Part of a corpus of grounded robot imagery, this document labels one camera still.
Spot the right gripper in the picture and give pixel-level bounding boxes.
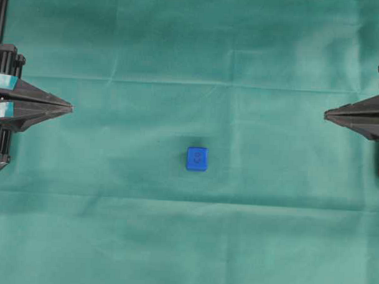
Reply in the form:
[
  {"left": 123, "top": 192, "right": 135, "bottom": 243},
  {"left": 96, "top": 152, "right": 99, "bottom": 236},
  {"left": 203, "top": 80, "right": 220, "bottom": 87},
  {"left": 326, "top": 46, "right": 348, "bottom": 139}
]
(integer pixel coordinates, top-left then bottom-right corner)
[{"left": 324, "top": 67, "right": 379, "bottom": 142}]

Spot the green table cloth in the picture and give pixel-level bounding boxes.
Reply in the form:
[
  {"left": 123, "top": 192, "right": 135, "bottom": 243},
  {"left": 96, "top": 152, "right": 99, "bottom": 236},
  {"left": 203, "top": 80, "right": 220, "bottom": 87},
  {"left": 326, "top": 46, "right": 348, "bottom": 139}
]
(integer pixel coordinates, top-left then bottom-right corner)
[{"left": 0, "top": 0, "right": 379, "bottom": 284}]

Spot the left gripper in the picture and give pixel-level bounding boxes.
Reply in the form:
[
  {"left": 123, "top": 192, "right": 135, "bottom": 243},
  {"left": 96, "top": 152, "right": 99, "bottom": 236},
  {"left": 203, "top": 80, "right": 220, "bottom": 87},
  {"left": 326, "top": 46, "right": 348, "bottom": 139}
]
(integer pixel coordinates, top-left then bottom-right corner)
[{"left": 0, "top": 44, "right": 73, "bottom": 156}]

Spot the blue block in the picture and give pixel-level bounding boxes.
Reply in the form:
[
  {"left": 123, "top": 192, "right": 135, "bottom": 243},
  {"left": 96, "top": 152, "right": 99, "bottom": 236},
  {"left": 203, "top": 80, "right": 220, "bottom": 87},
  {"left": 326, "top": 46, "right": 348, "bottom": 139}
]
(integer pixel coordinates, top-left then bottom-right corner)
[{"left": 185, "top": 147, "right": 208, "bottom": 172}]

